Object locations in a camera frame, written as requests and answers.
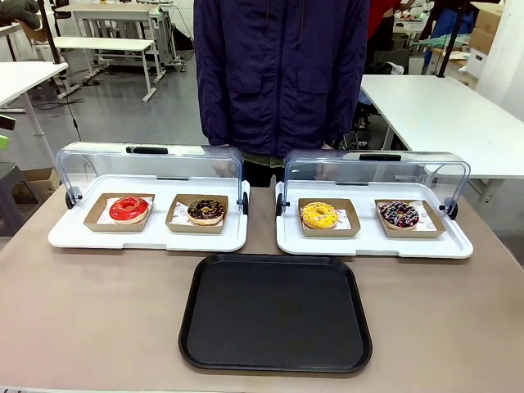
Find person in red top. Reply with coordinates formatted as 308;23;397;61
367;0;415;43

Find person's right hand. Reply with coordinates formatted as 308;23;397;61
215;155;235;178

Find white storage box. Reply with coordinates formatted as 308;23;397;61
457;39;494;88

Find person's left hand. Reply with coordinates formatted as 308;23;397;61
313;142;335;182

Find olive green jacket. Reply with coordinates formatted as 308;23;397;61
0;0;41;26

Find grey plastic stool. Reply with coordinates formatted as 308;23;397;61
0;160;28;238

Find white desk with frame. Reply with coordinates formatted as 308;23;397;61
54;2;178;63

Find brown cardboard donut tray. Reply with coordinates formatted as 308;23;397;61
374;199;448;240
297;197;362;239
83;192;156;233
165;193;230;236

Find person in navy jacket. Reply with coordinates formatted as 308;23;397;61
192;0;372;187

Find white printed paper liner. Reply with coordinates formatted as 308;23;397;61
99;195;155;226
300;203;355;232
382;201;437;233
171;200;227;228

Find yellow glazed donut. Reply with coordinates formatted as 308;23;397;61
300;201;340;230

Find black vertical pole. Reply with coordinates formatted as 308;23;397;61
436;0;467;79
38;0;59;66

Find clear display case lid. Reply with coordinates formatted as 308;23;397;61
54;141;247;206
283;148;472;210

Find purple donut with white drizzle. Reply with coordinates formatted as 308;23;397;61
377;200;420;231

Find black hanging cable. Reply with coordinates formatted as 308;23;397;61
60;72;82;137

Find white display case base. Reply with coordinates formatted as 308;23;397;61
274;179;476;260
47;173;251;253

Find stacked cardboard boxes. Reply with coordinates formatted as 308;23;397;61
466;1;524;55

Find black plastic serving tray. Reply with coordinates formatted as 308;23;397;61
178;252;374;375

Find green cloth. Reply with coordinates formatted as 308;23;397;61
409;34;452;53

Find red glazed donut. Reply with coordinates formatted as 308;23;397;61
109;196;150;224

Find white table with round leg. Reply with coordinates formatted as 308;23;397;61
0;61;70;138

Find person in blue clothes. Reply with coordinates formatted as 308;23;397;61
420;0;477;75

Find cardboard box on floor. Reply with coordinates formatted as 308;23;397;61
13;166;63;202

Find chocolate donut with nut bits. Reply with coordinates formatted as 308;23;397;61
186;198;228;227

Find low white bench table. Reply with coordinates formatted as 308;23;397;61
52;36;167;102

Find large white table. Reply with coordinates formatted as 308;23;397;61
359;73;524;193

